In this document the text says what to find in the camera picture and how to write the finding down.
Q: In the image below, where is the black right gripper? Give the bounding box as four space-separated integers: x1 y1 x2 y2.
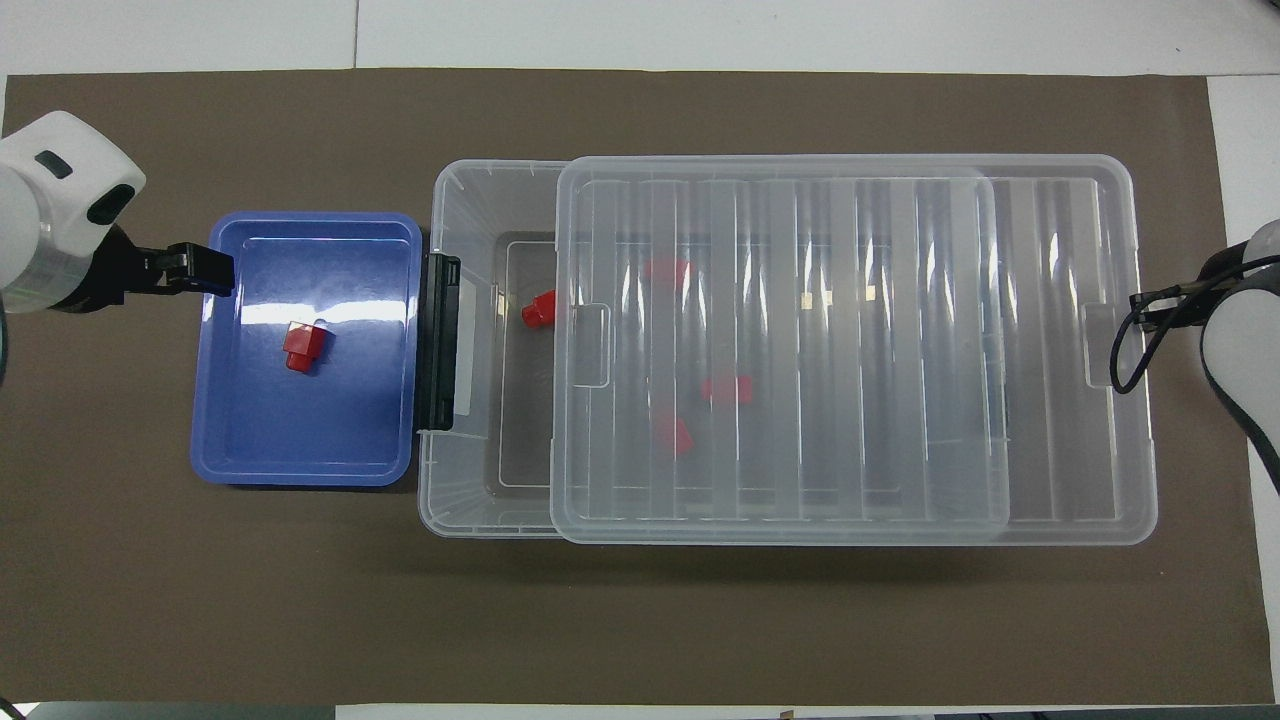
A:
1130 245 1251 326

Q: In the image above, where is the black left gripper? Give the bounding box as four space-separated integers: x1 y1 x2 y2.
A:
50 225 237 313

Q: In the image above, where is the clear ribbed box lid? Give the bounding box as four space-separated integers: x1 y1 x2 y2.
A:
551 153 1159 547

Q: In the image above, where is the blue plastic tray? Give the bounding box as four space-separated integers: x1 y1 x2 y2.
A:
190 211 425 488

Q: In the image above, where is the clear plastic storage box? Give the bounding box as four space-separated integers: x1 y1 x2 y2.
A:
417 158 1046 541

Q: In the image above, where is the brown table mat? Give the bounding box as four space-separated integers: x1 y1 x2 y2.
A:
0 68 1273 706

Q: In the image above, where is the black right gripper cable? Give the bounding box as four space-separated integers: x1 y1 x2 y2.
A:
1110 255 1280 395

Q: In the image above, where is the black box latch handle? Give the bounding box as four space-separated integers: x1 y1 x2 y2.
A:
415 252 463 433

